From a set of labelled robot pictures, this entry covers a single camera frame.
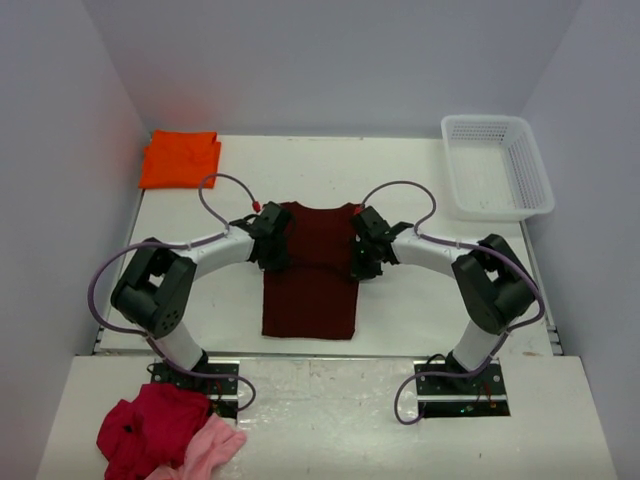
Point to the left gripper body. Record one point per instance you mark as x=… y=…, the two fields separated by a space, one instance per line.
x=275 y=251

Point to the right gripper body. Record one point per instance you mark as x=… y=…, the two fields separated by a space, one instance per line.
x=366 y=260

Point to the dark red t-shirt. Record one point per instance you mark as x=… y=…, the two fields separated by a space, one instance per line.
x=315 y=297

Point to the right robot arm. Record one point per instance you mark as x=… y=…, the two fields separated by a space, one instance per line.
x=498 y=293

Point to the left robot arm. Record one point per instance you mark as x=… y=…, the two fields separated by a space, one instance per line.
x=154 y=289

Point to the orange folded t-shirt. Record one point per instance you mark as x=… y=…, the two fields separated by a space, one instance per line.
x=178 y=160

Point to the white plastic basket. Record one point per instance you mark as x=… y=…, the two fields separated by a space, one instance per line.
x=495 y=169

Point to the pink crumpled t-shirt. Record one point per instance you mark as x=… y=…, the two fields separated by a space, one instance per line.
x=213 y=446

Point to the crimson crumpled t-shirt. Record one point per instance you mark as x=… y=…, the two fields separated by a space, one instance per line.
x=152 y=430

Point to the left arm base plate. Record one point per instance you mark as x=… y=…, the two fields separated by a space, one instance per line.
x=222 y=391

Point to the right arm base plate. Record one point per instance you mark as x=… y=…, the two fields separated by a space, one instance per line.
x=441 y=397

